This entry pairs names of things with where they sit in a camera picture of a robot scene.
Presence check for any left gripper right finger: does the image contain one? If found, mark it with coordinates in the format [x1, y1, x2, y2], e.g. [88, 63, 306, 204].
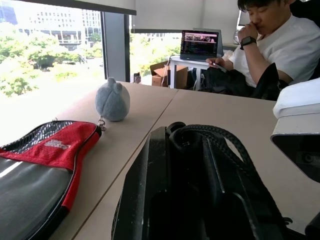
[202, 136, 294, 240]

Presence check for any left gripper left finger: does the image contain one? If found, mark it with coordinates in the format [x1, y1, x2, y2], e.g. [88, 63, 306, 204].
[111, 126, 171, 240]

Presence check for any person's right hand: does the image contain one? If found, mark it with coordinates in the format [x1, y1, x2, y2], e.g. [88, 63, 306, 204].
[206, 56, 228, 70]

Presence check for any person's left hand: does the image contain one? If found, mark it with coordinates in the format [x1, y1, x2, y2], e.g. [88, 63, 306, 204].
[237, 21, 261, 41]

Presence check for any red black paddle case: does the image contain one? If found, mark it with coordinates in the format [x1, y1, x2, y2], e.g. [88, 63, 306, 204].
[0, 119, 103, 240]

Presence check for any brown cardboard box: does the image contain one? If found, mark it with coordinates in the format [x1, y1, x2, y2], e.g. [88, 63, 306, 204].
[149, 61, 189, 90]

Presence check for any small white table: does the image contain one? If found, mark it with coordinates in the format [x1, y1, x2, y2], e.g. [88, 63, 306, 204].
[169, 55, 214, 90]

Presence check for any grey smartphone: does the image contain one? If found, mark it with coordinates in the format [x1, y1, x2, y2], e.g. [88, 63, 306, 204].
[208, 62, 228, 73]

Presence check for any open laptop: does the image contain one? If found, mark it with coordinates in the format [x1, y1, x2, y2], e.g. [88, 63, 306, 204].
[179, 29, 223, 62]

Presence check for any black smartwatch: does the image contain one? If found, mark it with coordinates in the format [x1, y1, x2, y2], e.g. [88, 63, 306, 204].
[239, 36, 258, 51]

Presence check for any person in white t-shirt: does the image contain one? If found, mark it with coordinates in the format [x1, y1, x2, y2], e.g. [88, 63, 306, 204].
[206, 0, 320, 101]

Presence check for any grey plush keychain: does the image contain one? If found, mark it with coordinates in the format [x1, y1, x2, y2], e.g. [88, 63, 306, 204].
[94, 76, 131, 132]

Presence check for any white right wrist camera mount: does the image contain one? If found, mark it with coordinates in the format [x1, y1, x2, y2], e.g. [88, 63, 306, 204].
[271, 77, 320, 184]

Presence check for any dark window frame pillar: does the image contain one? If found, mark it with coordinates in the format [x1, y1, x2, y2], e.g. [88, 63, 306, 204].
[101, 11, 131, 83]

